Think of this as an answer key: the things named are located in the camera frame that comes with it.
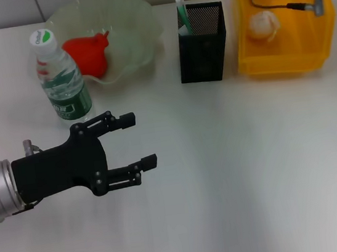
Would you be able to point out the red orange toy fruit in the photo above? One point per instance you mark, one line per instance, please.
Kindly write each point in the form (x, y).
(88, 57)

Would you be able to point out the white paper ball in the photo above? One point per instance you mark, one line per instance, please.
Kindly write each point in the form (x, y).
(262, 25)

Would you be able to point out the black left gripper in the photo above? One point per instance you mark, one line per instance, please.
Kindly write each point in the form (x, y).
(62, 168)

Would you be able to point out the green glass fruit plate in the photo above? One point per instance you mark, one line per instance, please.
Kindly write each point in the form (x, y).
(132, 37)

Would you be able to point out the clear green-label water bottle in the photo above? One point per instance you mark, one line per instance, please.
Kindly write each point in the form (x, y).
(64, 93)

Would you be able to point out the black mesh pen holder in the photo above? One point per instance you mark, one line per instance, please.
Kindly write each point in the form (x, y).
(202, 62)

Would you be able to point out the yellow plastic bin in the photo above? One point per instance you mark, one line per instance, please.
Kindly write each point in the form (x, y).
(301, 49)

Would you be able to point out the green utility knife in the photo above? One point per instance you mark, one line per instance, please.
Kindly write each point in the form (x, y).
(183, 12)

